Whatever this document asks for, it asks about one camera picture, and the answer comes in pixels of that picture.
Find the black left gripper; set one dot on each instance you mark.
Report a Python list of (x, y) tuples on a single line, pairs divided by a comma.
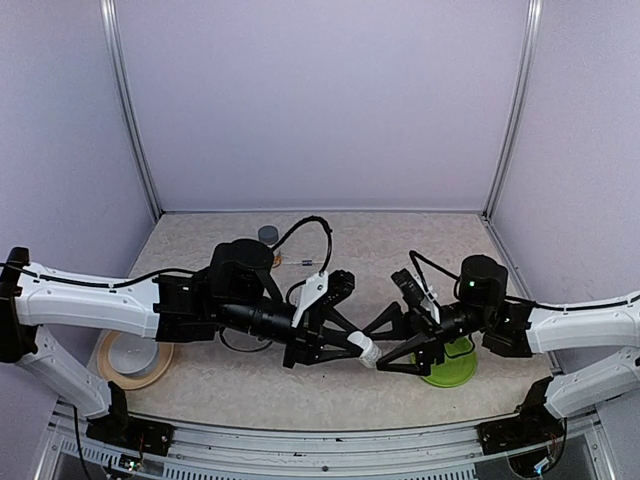
[(308, 340)]

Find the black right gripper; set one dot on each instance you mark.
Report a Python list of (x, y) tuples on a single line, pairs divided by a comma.
[(428, 345)]

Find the small white pill bottle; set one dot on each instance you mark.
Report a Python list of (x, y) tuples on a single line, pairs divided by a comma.
[(370, 353)]

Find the clear plastic pill organizer box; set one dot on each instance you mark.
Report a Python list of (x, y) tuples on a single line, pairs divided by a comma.
[(304, 263)]

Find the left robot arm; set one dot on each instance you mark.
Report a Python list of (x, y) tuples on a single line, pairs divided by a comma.
[(236, 291)]

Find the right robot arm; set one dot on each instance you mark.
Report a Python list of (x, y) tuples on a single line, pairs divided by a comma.
[(517, 328)]

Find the green plate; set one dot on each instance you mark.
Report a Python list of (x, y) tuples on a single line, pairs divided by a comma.
[(459, 366)]

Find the white bowl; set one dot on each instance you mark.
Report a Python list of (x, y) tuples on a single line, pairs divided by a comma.
[(132, 356)]

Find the beige plate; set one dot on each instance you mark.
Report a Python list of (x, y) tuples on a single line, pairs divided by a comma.
[(165, 356)]

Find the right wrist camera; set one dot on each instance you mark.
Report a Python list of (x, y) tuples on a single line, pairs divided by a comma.
[(421, 300)]

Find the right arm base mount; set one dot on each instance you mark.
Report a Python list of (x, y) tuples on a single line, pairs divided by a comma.
[(532, 424)]

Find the right aluminium frame post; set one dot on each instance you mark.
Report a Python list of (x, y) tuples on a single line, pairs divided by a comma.
[(517, 107)]

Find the aluminium frame post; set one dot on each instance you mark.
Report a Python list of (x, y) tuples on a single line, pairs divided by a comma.
[(517, 107), (108, 10)]

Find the front aluminium rail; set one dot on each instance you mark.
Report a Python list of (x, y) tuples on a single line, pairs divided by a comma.
[(201, 451)]

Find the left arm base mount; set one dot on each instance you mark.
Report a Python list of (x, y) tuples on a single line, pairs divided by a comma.
[(130, 425)]

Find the left aluminium frame post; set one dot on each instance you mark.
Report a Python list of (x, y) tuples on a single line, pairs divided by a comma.
[(108, 10)]

